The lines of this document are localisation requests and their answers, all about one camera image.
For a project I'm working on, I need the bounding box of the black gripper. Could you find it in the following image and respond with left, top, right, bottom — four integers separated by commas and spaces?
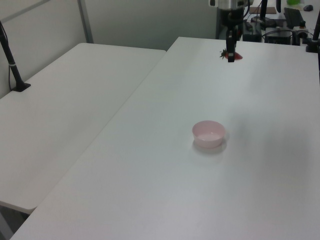
219, 7, 245, 64

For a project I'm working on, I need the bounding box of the red toy strawberry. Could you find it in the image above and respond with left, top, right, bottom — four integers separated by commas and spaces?
219, 48, 244, 61

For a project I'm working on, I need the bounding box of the pink plastic bowl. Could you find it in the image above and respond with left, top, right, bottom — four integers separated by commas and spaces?
191, 120, 226, 149

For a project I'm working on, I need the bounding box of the black equipment box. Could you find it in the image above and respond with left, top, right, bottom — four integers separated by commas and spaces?
241, 21, 264, 42

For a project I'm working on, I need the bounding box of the black monitor stand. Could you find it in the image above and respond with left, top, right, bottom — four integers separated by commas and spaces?
250, 0, 277, 29

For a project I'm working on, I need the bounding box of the black keyboard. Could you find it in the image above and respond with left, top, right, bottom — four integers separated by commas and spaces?
283, 7, 305, 29

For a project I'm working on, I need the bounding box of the white side table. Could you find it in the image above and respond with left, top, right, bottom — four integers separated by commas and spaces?
0, 42, 168, 215

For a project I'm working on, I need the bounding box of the black controller box with cables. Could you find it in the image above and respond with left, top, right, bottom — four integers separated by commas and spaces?
264, 26, 309, 46

